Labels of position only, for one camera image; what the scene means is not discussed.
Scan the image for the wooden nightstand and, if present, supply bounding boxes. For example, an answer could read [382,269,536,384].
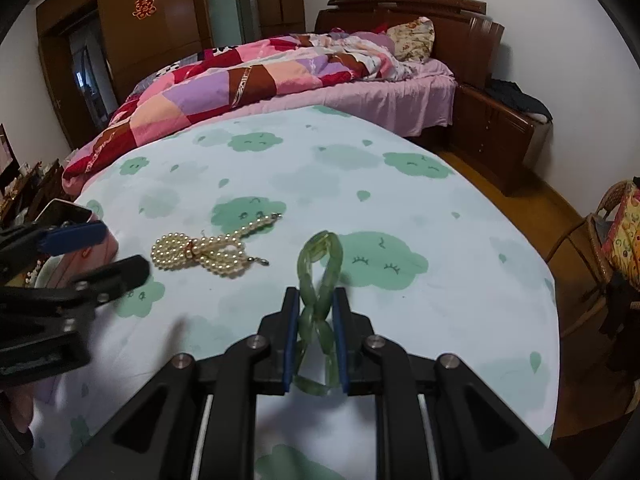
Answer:
[451,84,552,196]

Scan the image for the floral pillow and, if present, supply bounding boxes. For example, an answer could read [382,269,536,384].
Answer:
[386,16,435,63]

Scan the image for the wicker chair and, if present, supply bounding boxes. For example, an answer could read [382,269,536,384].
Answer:
[544,179,639,338]

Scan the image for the dark clothes on nightstand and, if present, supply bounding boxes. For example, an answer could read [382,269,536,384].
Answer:
[485,78,553,124]

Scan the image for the left hand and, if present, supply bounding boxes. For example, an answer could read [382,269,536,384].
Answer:
[1,384,35,455]

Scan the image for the colourful floral cushion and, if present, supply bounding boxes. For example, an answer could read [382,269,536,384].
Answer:
[602,181,640,289]

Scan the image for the white multi-strand pearl bracelet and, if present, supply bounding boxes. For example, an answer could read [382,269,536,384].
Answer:
[150,212,283,276]

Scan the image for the pink bed sheet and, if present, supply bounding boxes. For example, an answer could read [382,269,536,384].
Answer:
[64,57,458,196]

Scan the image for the patchwork quilt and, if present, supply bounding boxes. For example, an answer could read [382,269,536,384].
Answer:
[62,34,413,196]

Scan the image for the cluttered wooden dresser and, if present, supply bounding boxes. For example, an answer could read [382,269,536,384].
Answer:
[1,160,68,230]

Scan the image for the brown wooden wardrobe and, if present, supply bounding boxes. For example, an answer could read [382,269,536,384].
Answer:
[36,0,305,148]

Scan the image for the pink tin box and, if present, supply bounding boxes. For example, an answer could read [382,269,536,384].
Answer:
[25,198,118,288]

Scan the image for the cloud print table cloth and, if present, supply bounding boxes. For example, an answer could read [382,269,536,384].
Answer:
[32,106,560,479]

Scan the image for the red double happiness decal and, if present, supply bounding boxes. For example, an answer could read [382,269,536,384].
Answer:
[132,0,157,21]

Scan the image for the green jade link bracelet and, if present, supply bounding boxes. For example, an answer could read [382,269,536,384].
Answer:
[290,230,346,395]

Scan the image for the wooden headboard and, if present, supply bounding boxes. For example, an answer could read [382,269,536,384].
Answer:
[313,0,507,91]

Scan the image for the mirror on dresser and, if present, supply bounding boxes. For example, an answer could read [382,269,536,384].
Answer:
[0,125,20,190]

